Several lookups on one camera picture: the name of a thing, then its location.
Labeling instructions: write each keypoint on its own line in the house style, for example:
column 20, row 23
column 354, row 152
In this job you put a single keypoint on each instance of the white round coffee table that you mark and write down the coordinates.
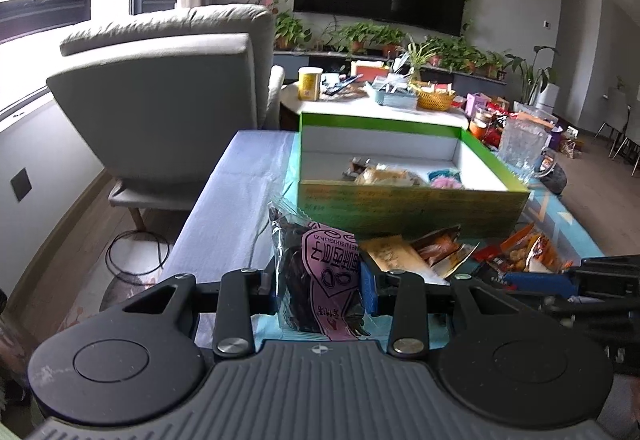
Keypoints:
column 350, row 109

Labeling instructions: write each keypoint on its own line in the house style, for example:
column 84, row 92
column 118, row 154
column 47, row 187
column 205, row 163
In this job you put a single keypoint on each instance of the clear glass pitcher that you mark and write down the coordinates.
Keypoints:
column 522, row 150

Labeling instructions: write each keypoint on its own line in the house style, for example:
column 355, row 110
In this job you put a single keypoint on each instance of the brown snack packet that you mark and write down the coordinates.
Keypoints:
column 442, row 247

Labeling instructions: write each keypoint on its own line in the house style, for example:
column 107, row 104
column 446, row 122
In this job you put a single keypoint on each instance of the pale printed snack packet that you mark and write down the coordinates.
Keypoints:
column 395, row 257

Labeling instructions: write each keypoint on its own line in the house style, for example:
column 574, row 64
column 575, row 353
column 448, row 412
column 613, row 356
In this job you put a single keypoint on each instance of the clear orange-edged snack packet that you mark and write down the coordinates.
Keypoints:
column 535, row 247

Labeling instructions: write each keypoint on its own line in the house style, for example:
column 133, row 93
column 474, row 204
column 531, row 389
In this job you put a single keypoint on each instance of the row of potted plants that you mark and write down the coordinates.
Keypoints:
column 465, row 58

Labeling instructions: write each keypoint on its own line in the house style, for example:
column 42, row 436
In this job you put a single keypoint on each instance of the pink snack packet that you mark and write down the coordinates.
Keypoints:
column 446, row 182

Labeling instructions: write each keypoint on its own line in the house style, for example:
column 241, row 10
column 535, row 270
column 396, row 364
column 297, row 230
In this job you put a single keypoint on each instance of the tall leafy floor plant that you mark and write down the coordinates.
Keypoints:
column 532, row 70

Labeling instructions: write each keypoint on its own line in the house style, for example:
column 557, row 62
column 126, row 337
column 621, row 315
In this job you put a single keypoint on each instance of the green cardboard box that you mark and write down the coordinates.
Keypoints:
column 400, row 210

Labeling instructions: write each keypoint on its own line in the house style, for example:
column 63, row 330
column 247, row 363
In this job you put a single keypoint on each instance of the red flower decoration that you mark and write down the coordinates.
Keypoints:
column 264, row 1

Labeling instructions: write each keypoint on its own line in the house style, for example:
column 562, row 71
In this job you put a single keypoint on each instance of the red snack packet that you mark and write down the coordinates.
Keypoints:
column 487, row 257

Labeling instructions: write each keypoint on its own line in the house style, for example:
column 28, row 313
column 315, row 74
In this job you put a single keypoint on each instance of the light blue tray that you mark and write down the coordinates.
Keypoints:
column 395, row 98

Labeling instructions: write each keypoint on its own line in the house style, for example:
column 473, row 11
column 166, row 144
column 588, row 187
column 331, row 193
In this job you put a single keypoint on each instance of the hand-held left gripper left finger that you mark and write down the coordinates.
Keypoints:
column 240, row 300

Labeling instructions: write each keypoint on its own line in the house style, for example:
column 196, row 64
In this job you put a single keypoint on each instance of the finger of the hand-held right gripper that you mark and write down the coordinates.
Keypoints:
column 610, row 267
column 535, row 281

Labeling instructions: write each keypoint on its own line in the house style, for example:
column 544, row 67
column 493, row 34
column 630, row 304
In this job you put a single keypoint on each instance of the lavender tablecloth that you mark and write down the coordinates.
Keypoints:
column 235, row 210

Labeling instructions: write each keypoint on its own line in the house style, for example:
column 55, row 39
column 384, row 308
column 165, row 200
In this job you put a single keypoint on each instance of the spider plant in vase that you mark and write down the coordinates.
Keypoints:
column 417, row 55

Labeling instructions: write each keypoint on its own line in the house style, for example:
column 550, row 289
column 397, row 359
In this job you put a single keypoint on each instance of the dark plum packet pink label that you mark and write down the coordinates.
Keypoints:
column 300, row 280

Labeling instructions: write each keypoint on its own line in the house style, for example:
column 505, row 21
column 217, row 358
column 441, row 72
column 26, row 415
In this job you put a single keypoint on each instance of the black wall socket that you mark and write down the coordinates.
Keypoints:
column 21, row 183

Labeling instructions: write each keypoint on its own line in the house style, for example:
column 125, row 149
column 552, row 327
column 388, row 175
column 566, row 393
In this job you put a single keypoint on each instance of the dark television cabinet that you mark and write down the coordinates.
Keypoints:
column 465, row 79

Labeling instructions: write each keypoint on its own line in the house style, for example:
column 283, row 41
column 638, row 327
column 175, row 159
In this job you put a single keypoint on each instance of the white cylindrical planter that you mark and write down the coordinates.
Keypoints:
column 547, row 98

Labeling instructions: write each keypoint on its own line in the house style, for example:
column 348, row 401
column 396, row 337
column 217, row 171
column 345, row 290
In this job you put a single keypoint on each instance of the white dining chair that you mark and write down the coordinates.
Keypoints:
column 620, row 120

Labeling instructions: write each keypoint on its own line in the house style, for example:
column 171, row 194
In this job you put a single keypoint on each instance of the yellow canister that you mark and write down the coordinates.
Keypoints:
column 310, row 85

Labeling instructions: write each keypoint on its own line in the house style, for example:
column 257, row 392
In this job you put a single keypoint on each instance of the wide potted green plant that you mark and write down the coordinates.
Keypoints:
column 367, row 38

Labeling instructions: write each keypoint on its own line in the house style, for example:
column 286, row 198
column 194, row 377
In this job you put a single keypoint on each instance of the small potted green plant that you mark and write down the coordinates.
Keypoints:
column 291, row 30

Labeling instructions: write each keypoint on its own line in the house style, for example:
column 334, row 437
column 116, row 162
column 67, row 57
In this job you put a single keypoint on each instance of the dark round bag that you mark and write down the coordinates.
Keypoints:
column 555, row 177

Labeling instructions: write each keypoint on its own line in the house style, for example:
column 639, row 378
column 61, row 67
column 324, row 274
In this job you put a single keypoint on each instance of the orange wicker basket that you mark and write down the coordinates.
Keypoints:
column 436, row 100

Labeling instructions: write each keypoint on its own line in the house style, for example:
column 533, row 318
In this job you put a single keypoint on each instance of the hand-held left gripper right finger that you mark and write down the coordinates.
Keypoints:
column 367, row 290

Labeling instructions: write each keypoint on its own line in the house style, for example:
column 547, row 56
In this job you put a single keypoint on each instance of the grey armchair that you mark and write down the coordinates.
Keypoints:
column 165, row 110

